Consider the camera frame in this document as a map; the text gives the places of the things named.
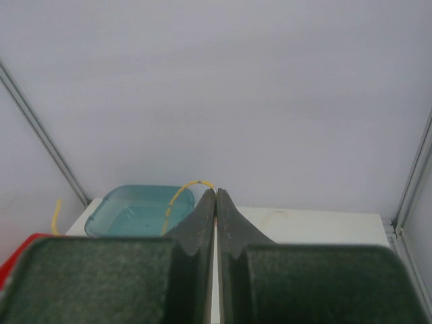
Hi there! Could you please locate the teal plastic tub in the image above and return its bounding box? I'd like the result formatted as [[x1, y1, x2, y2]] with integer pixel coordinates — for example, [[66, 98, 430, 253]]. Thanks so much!
[[84, 185, 195, 237]]

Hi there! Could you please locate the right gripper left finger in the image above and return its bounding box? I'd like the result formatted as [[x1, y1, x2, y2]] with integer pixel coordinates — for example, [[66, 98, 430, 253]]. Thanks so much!
[[1, 189, 216, 323]]

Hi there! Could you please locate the right aluminium frame post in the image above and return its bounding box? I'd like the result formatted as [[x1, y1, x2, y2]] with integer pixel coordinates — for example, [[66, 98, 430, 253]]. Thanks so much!
[[391, 115, 431, 313]]

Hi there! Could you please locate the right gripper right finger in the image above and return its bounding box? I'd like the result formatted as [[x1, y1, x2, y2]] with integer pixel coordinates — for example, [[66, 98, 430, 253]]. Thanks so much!
[[216, 189, 429, 323]]

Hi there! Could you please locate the red plastic tray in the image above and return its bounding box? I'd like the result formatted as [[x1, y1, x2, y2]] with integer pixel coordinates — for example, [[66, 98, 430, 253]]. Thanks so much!
[[0, 233, 49, 289]]

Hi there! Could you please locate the yellow wire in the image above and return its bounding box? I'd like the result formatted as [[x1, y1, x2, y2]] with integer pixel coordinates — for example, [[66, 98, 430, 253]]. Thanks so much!
[[50, 180, 215, 237]]

